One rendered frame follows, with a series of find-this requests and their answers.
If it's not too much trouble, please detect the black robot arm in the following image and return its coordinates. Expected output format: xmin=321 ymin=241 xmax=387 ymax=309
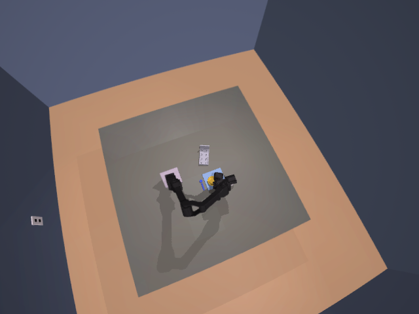
xmin=165 ymin=173 xmax=237 ymax=217

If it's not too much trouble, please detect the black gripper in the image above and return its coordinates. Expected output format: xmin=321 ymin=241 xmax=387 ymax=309
xmin=213 ymin=172 xmax=223 ymax=181

